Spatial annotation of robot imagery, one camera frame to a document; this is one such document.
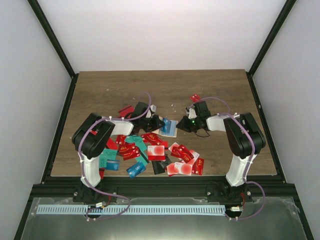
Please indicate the black frame post left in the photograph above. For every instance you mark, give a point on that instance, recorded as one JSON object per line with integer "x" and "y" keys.
{"x": 40, "y": 15}

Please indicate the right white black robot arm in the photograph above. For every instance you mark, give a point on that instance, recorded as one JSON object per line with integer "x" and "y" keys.
{"x": 244, "y": 136}

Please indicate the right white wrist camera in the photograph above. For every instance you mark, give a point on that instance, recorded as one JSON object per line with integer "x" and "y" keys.
{"x": 191, "y": 113}

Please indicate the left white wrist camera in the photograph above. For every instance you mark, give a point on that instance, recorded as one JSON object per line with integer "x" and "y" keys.
{"x": 152, "y": 109}

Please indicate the light blue slotted cable duct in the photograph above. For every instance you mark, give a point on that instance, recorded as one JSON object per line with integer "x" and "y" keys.
{"x": 202, "y": 210}

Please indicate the black frame post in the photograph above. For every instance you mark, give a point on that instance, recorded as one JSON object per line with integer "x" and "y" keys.
{"x": 277, "y": 25}
{"x": 40, "y": 15}

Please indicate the red stripe card back left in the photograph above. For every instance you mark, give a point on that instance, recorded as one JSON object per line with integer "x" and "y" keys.
{"x": 127, "y": 110}

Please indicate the red card lone back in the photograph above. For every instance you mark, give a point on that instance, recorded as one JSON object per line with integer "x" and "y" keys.
{"x": 195, "y": 98}

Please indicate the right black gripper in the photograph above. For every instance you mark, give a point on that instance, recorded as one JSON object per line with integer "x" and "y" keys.
{"x": 184, "y": 126}

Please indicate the dark red stripe card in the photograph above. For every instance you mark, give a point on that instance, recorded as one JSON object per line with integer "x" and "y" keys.
{"x": 101, "y": 173}

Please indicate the red white circle card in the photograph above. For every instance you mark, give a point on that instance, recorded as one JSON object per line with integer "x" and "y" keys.
{"x": 156, "y": 153}
{"x": 179, "y": 168}

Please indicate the red gold vip card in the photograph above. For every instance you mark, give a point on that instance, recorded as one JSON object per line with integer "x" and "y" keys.
{"x": 181, "y": 152}
{"x": 128, "y": 151}

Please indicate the blue vip card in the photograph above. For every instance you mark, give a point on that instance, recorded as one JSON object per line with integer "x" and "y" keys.
{"x": 168, "y": 126}
{"x": 136, "y": 169}

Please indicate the black card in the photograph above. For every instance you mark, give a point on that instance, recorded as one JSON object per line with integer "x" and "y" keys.
{"x": 159, "y": 167}

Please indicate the teal vip card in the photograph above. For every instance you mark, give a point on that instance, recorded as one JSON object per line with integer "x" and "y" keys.
{"x": 137, "y": 140}
{"x": 107, "y": 154}

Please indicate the black aluminium front rail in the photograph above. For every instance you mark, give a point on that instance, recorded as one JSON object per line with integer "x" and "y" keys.
{"x": 158, "y": 187}

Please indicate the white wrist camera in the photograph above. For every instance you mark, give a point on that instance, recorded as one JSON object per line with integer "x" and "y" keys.
{"x": 152, "y": 109}
{"x": 191, "y": 113}

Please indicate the red white circle card centre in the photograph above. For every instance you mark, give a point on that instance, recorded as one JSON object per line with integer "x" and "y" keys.
{"x": 156, "y": 153}

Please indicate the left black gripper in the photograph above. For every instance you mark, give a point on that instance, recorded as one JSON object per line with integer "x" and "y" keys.
{"x": 156, "y": 123}

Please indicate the teal VIP card lower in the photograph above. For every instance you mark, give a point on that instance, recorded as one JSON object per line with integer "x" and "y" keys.
{"x": 107, "y": 154}

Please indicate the red gold card top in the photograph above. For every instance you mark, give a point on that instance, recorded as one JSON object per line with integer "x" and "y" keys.
{"x": 151, "y": 138}

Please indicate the red white circle card bottom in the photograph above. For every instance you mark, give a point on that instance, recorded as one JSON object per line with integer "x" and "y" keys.
{"x": 179, "y": 168}

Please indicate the red gold VIP card centre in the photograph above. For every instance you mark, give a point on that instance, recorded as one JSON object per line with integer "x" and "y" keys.
{"x": 128, "y": 151}

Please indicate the blue chip card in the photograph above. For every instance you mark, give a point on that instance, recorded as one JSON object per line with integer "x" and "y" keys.
{"x": 112, "y": 165}

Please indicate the red gold VIP card right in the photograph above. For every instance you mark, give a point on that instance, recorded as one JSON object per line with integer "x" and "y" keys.
{"x": 181, "y": 152}

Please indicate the teal VIP card upper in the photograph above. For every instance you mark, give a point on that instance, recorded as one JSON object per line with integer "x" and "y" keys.
{"x": 137, "y": 140}

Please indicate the black frame post right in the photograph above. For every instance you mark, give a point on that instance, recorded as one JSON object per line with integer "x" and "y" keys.
{"x": 277, "y": 25}

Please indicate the red card far right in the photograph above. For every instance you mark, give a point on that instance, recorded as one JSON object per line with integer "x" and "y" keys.
{"x": 198, "y": 166}

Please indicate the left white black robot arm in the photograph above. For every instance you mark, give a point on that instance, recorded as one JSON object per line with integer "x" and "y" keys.
{"x": 91, "y": 138}

